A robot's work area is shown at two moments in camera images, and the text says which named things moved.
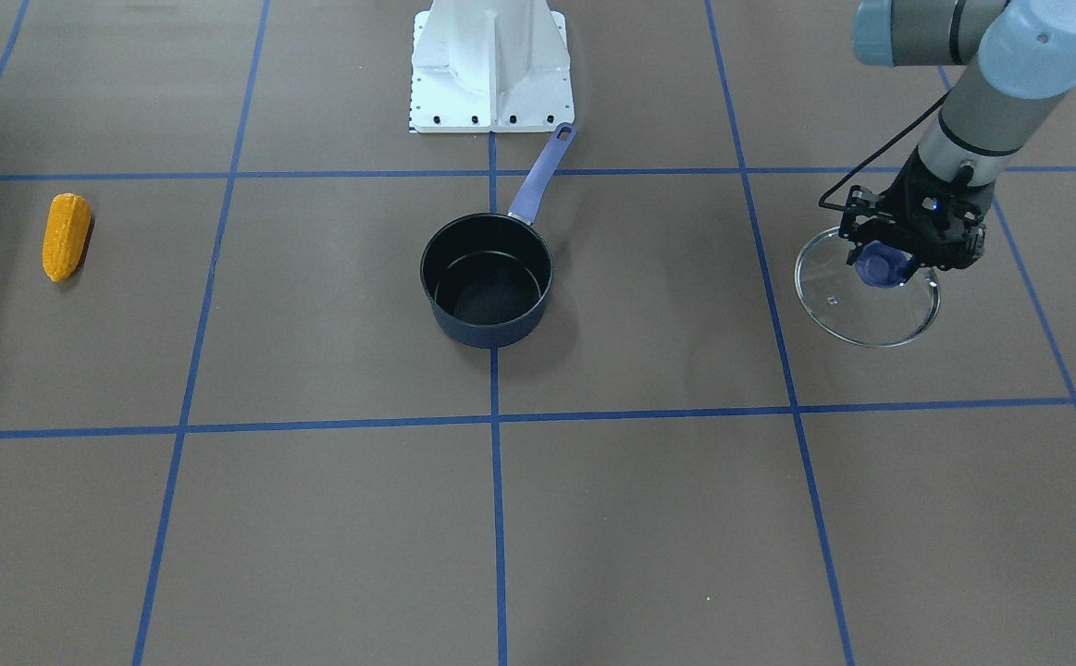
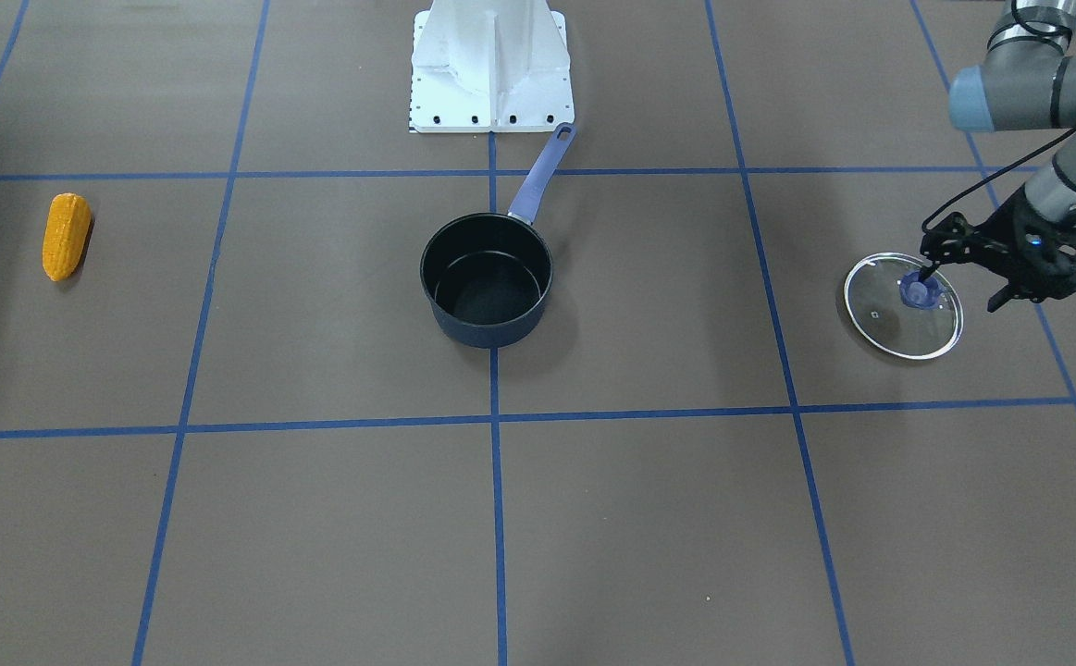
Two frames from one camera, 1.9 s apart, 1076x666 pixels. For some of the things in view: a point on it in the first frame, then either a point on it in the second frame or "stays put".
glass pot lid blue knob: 883,265 -> 924,293
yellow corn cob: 67,226 stays put
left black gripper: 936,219 -> 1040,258
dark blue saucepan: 488,276 stays put
